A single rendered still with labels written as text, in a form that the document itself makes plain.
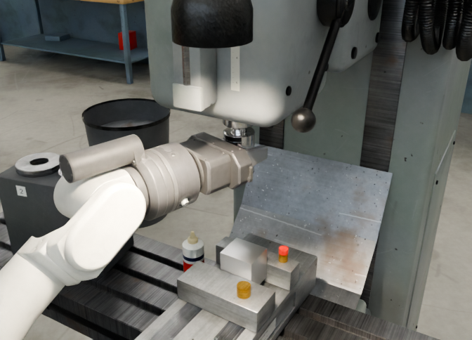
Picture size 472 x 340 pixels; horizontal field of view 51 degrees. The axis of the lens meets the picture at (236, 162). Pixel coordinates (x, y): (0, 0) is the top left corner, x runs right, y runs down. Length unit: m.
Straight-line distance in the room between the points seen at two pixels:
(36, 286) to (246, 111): 0.31
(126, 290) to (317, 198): 0.45
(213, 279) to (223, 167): 0.22
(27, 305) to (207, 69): 0.33
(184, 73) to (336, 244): 0.62
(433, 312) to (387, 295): 1.22
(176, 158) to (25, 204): 0.47
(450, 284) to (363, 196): 1.60
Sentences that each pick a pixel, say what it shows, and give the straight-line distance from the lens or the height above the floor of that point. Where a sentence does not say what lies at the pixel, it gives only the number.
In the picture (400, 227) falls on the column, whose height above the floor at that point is 0.95.
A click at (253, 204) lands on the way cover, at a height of 0.95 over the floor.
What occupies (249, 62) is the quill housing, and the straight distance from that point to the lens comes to 0.59.
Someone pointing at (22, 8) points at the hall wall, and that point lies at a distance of 7.81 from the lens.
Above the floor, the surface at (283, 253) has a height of 1.05.
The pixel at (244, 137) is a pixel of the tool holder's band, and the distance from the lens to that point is 0.71.
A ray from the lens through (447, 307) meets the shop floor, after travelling 2.51.
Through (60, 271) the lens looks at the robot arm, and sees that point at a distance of 0.58.
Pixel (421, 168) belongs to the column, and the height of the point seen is 1.10.
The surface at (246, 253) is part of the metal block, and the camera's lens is 0.82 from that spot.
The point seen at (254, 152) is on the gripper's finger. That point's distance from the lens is 0.72.
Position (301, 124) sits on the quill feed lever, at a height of 1.33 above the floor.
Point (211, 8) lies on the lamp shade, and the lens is 0.42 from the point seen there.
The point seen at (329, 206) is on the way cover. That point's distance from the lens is 1.11.
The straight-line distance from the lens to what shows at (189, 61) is 0.59.
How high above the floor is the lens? 1.54
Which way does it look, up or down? 25 degrees down
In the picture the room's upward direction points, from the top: straight up
